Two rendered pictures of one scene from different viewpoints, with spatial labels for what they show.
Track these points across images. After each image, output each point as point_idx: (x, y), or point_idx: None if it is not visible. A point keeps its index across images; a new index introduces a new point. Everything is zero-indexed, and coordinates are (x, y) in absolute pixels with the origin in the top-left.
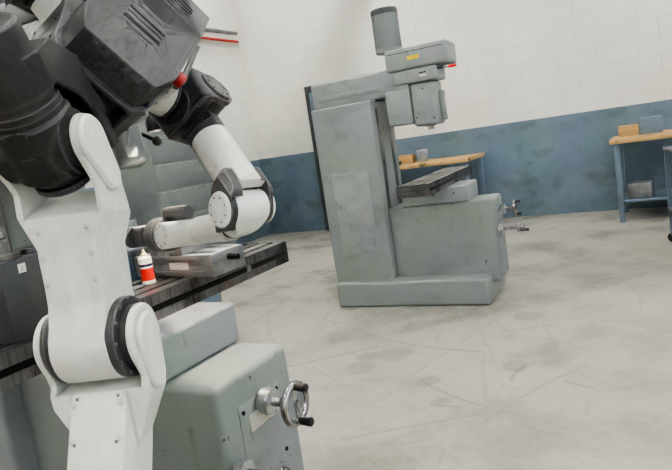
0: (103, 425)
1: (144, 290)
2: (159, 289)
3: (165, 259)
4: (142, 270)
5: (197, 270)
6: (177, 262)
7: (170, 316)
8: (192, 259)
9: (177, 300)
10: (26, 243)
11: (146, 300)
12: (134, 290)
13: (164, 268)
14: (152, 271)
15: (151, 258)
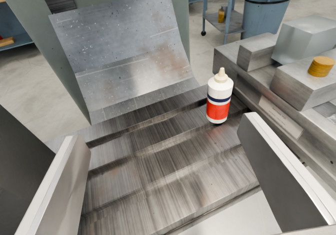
0: None
1: (196, 157)
2: (219, 184)
3: (258, 87)
4: (209, 103)
5: (318, 160)
6: (279, 109)
7: (221, 220)
8: (323, 141)
9: (246, 195)
10: None
11: (180, 221)
12: (187, 132)
13: (249, 94)
14: (226, 108)
15: (236, 67)
